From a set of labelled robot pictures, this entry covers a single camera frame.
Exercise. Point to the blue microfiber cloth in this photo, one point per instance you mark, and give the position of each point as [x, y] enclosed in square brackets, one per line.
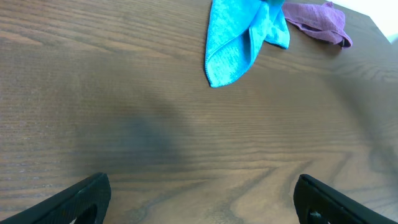
[237, 30]

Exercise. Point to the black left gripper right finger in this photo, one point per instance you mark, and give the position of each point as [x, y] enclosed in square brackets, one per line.
[316, 202]

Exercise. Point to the purple microfiber cloth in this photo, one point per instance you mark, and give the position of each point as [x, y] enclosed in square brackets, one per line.
[322, 22]

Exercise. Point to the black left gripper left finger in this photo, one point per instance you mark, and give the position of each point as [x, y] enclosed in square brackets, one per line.
[85, 202]

